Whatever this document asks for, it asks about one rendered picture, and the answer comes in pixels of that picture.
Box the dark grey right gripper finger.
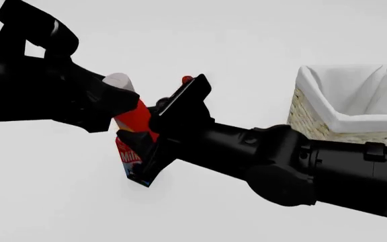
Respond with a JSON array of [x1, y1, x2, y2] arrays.
[[117, 129, 160, 165]]

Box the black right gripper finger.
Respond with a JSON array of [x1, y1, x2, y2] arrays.
[[101, 83, 141, 120]]

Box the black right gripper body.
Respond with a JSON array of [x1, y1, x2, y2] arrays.
[[126, 73, 215, 188]]

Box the red ketchup bottle white cap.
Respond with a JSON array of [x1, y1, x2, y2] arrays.
[[101, 72, 161, 142]]

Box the woven wicker basket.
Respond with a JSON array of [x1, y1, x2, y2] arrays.
[[286, 64, 387, 152]]

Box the white cloth basket liner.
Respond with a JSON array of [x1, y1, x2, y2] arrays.
[[296, 64, 387, 134]]

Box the milk carton red blue print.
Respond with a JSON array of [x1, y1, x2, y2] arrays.
[[114, 135, 163, 189]]

